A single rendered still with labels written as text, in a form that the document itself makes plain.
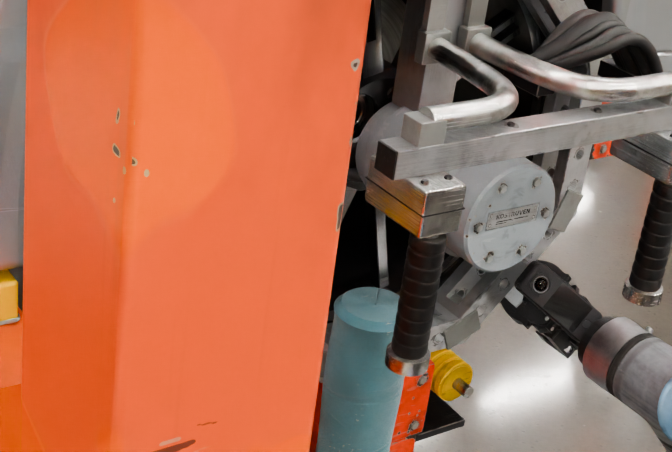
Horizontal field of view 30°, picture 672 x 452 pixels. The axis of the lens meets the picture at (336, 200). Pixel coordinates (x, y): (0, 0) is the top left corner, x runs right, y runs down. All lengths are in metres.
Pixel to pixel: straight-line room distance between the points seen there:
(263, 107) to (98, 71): 0.10
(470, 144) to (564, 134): 0.13
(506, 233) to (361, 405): 0.24
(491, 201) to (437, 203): 0.17
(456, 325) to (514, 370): 1.11
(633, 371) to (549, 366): 1.22
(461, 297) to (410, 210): 0.51
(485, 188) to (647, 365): 0.35
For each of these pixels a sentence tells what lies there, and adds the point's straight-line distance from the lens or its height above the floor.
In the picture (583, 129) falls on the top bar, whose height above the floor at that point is 0.97.
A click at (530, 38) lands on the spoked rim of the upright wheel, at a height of 0.96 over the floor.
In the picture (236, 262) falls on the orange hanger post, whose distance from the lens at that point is 0.79.
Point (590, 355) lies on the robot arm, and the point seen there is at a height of 0.63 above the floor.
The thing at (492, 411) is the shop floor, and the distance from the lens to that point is 2.57.
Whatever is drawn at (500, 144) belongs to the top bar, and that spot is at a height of 0.97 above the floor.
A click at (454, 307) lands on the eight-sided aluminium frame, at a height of 0.63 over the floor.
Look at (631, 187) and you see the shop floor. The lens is 3.73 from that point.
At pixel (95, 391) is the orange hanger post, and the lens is 0.83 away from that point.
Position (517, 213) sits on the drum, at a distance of 1.35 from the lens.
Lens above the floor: 1.42
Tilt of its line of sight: 25 degrees down
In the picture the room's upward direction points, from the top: 8 degrees clockwise
